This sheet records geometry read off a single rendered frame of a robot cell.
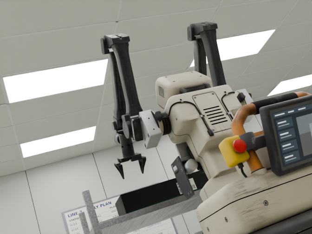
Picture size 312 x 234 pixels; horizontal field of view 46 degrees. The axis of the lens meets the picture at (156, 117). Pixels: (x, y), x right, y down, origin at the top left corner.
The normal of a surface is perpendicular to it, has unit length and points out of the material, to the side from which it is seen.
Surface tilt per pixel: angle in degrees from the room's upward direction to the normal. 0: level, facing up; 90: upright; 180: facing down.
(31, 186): 90
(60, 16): 180
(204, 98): 82
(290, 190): 90
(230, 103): 82
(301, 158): 115
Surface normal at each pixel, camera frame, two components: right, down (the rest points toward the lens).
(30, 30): 0.35, 0.86
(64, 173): 0.22, -0.45
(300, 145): 0.36, -0.05
